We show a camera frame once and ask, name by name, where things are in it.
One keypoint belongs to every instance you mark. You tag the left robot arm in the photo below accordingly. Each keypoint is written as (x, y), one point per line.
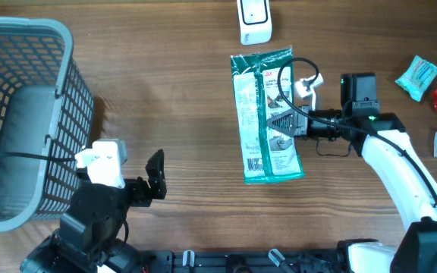
(93, 232)

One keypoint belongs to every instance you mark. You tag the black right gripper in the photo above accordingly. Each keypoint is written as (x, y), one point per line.
(299, 126)

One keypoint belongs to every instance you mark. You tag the light green wipes pack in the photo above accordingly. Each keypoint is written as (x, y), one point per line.
(417, 78)

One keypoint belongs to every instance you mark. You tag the green 3M package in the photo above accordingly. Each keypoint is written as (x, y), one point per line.
(269, 157)

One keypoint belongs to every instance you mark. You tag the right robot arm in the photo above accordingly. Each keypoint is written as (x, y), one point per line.
(383, 143)

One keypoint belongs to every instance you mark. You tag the white barcode scanner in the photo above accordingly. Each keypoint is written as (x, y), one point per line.
(255, 21)

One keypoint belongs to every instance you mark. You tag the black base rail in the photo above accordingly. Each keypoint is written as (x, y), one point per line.
(274, 260)

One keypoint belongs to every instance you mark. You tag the grey plastic shopping basket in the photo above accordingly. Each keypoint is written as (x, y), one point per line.
(46, 115)

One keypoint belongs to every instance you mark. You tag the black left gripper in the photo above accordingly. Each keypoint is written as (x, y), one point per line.
(142, 194)

